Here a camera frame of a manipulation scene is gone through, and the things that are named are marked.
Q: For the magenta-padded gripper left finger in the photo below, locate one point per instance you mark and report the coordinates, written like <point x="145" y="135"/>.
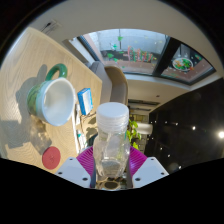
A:
<point x="74" y="170"/>

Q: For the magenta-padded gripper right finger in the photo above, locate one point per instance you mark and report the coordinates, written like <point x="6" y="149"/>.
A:
<point x="150" y="170"/>

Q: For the clear white-capped water bottle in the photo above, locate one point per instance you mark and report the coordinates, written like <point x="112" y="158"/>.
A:
<point x="111" y="140"/>

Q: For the flat round red coaster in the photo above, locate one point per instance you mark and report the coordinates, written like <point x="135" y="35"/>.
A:
<point x="51" y="157"/>

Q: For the white tube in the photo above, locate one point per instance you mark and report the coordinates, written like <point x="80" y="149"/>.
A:
<point x="80" y="138"/>

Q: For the brown paper card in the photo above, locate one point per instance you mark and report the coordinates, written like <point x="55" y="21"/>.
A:
<point x="90" y="125"/>

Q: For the flat blue box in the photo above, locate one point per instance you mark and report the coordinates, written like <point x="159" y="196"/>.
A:
<point x="85" y="101"/>

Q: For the white and green mug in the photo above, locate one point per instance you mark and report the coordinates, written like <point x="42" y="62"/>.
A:
<point x="55" y="101"/>

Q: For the curved beige sofa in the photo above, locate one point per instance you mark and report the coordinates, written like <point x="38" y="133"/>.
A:
<point x="116" y="83"/>

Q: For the round colourful window sticker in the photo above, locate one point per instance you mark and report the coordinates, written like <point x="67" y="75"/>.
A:
<point x="182" y="64"/>

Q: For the christmas tree window sticker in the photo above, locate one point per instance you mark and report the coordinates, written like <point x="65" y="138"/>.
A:
<point x="141" y="55"/>

